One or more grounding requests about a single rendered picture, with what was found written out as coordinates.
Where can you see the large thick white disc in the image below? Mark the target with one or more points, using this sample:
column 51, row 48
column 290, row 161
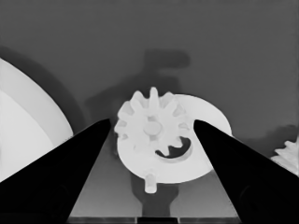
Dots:
column 21, row 124

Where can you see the white toothed gear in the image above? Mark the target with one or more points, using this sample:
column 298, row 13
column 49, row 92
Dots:
column 140, row 115
column 289, row 157

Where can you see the white round carrier with pins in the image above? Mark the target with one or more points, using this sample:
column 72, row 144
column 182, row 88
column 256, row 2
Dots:
column 202, row 109

